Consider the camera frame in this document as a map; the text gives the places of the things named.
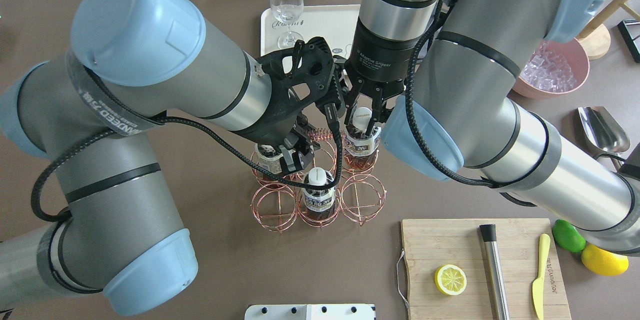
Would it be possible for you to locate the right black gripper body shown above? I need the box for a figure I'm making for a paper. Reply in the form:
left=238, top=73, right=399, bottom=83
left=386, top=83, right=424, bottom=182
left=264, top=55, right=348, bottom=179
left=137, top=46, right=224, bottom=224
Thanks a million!
left=345, top=24, right=419, bottom=105

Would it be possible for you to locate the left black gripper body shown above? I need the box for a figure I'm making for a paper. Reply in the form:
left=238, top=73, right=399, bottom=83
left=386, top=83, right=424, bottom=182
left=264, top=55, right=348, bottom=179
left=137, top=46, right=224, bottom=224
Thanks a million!
left=233, top=90, right=304, bottom=153

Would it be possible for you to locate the tea bottle one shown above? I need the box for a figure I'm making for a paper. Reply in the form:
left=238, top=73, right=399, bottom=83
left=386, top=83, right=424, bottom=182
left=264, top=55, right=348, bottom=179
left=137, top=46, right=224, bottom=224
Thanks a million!
left=344, top=106, right=382, bottom=173

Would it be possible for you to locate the copper wire bottle basket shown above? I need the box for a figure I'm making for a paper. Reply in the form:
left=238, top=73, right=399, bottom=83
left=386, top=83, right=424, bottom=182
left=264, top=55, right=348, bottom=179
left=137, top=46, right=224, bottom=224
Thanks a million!
left=251, top=133, right=387, bottom=233

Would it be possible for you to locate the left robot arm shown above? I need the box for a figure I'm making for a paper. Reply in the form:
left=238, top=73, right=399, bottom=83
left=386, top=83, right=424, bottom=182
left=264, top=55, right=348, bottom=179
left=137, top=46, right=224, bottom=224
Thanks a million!
left=1, top=0, right=313, bottom=316

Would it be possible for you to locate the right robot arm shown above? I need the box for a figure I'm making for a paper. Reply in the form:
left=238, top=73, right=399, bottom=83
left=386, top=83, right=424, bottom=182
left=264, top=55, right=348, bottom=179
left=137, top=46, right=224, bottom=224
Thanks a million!
left=347, top=0, right=639, bottom=256

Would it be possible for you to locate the tea bottle three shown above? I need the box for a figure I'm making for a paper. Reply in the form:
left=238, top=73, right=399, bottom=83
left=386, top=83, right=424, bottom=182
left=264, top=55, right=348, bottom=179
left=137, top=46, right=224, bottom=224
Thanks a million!
left=254, top=144, right=283, bottom=178

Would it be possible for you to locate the tea bottle two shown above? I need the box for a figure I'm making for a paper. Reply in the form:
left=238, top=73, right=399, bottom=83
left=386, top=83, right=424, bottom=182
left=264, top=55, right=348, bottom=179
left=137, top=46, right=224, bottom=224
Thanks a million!
left=302, top=167, right=336, bottom=220

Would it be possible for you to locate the cream rabbit tray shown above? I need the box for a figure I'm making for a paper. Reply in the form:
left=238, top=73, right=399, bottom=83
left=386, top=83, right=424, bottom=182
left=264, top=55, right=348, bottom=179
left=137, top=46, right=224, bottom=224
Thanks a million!
left=260, top=5, right=361, bottom=59

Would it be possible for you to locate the clear wine glass on tray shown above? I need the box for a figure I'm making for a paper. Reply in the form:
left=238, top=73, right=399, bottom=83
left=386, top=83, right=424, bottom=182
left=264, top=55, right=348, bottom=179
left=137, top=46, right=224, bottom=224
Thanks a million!
left=270, top=0, right=304, bottom=50

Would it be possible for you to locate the bamboo cutting board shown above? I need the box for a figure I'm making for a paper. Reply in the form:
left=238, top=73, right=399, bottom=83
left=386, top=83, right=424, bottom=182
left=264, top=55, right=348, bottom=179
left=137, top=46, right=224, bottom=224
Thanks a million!
left=396, top=218, right=572, bottom=320

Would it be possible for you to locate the pink bowl of ice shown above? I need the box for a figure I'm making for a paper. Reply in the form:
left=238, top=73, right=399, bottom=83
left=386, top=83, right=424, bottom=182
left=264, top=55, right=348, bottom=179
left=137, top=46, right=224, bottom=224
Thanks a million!
left=512, top=39, right=590, bottom=99

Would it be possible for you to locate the half lemon slice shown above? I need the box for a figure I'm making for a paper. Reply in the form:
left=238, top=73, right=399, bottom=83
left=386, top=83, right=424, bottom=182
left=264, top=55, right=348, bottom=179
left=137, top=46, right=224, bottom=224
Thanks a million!
left=434, top=264, right=467, bottom=296

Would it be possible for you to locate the yellow-green plastic knife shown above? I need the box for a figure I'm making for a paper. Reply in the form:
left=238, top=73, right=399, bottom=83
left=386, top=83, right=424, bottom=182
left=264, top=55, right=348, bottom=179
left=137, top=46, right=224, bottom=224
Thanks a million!
left=531, top=233, right=551, bottom=319

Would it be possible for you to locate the wooden cup rack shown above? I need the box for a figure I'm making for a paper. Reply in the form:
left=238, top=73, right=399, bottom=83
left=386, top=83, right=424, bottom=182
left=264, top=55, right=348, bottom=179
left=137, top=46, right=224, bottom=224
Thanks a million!
left=576, top=0, right=640, bottom=60

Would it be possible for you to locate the green lime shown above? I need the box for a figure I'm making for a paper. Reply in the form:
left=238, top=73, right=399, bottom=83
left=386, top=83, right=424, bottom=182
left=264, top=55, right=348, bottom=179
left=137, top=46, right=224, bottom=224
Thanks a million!
left=551, top=219, right=586, bottom=253

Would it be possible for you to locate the steel muddler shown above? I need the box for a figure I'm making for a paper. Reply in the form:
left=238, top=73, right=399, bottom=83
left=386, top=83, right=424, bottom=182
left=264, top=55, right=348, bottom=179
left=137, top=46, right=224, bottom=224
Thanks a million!
left=478, top=224, right=511, bottom=319

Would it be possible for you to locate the steel ice scoop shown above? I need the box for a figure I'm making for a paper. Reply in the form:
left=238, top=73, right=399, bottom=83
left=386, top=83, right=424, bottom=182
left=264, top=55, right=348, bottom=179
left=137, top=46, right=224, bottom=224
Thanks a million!
left=577, top=106, right=631, bottom=162

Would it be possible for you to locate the black mirror tray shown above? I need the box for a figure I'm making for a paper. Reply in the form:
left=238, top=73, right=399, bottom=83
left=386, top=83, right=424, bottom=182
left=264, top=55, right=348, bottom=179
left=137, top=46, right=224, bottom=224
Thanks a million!
left=617, top=20, right=640, bottom=64

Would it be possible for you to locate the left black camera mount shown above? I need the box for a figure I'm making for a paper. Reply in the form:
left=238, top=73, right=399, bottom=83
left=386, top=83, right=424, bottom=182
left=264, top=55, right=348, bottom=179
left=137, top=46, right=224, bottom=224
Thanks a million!
left=257, top=37, right=346, bottom=121

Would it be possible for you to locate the left black braided cable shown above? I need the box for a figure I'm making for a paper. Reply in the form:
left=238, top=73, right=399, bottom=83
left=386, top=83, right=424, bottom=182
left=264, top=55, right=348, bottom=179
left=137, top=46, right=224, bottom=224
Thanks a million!
left=31, top=102, right=346, bottom=223

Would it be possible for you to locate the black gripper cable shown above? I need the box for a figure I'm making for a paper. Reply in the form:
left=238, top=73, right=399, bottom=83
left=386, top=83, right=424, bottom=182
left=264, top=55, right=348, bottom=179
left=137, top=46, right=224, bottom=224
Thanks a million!
left=404, top=5, right=538, bottom=208

